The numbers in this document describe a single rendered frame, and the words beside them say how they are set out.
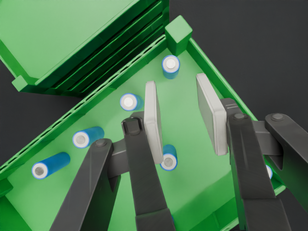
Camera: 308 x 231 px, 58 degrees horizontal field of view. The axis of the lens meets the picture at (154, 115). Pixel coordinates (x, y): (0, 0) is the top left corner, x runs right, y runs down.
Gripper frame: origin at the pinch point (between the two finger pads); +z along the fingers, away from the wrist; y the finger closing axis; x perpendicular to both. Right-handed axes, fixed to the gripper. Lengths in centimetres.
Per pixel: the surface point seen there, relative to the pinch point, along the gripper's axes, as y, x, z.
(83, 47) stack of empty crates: -13.4, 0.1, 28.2
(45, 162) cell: -14.3, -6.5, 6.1
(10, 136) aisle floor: -46, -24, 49
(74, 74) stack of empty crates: -18.2, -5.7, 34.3
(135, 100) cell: -4.1, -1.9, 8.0
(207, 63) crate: 3.7, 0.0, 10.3
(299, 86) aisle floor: 33, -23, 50
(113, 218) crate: -9.7, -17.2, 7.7
